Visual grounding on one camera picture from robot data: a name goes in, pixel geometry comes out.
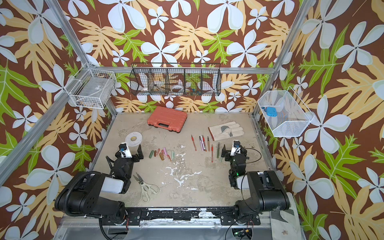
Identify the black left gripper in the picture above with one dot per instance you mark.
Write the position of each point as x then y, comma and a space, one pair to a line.
137, 159

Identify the dark green pen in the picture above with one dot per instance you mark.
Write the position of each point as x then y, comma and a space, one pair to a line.
218, 150

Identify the red brown pen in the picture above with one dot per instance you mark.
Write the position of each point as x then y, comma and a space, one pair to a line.
212, 153

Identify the tan brown pen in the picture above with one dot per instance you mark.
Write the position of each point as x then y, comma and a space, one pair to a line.
208, 144

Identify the tan pen cap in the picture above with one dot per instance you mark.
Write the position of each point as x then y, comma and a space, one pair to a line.
162, 156

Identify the pink marker pen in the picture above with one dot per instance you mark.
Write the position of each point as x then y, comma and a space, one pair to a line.
200, 143

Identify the red gel pen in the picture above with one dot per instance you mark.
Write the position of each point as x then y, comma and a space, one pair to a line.
194, 144

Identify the brown white marker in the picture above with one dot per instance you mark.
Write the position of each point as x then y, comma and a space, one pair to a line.
202, 143

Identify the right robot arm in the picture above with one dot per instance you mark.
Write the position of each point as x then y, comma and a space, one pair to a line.
266, 190

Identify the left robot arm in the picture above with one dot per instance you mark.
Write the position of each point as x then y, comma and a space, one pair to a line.
81, 196

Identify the white tape roll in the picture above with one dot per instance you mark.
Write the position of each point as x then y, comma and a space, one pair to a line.
134, 139

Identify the white canvas work glove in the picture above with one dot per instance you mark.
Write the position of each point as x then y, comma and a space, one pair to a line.
226, 131

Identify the blue object in basket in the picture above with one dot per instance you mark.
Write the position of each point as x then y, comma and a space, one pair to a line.
271, 111

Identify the red plastic tool case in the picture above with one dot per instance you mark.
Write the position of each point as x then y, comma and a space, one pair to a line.
168, 119

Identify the white mesh basket right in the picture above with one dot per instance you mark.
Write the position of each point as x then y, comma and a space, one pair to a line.
294, 116

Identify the white glove outside cell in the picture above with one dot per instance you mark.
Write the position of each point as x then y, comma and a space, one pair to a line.
286, 224

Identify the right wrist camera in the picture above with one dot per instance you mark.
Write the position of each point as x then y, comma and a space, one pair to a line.
236, 148

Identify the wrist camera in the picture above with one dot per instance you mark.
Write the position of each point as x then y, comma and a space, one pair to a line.
125, 151
236, 148

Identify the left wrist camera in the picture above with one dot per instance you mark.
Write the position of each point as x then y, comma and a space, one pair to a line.
125, 151

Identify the beige handled scissors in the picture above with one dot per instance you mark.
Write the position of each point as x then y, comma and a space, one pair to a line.
146, 188

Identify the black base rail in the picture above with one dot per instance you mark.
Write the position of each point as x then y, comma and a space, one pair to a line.
226, 216

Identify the white wire basket left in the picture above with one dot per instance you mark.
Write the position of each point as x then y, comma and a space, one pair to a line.
91, 87

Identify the black wire basket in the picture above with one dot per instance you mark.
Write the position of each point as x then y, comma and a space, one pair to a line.
179, 79

